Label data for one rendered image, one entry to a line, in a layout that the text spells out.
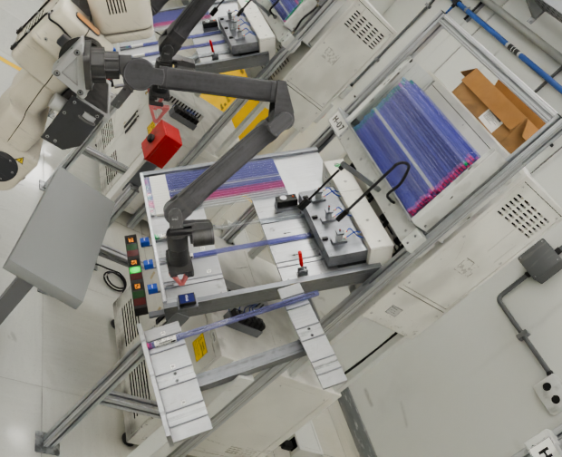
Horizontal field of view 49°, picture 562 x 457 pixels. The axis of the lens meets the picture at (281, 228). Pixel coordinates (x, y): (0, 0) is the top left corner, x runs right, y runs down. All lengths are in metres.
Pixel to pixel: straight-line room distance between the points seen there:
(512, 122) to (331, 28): 1.15
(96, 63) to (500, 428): 2.55
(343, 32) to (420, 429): 2.11
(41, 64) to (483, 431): 2.61
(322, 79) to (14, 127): 1.83
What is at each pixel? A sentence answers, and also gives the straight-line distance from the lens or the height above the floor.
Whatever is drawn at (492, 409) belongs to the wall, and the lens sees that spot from 3.37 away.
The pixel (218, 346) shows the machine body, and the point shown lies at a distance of 2.18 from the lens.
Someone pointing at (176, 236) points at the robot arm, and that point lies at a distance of 1.67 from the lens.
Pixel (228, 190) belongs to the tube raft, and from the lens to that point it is 2.30.
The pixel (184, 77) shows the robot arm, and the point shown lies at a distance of 1.63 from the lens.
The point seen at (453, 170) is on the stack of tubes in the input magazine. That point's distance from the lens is 1.96.
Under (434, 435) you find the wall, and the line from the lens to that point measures 3.51.
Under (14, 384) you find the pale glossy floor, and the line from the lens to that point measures 2.46.
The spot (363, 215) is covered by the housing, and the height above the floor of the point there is 1.25.
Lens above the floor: 1.77
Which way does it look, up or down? 20 degrees down
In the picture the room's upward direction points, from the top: 46 degrees clockwise
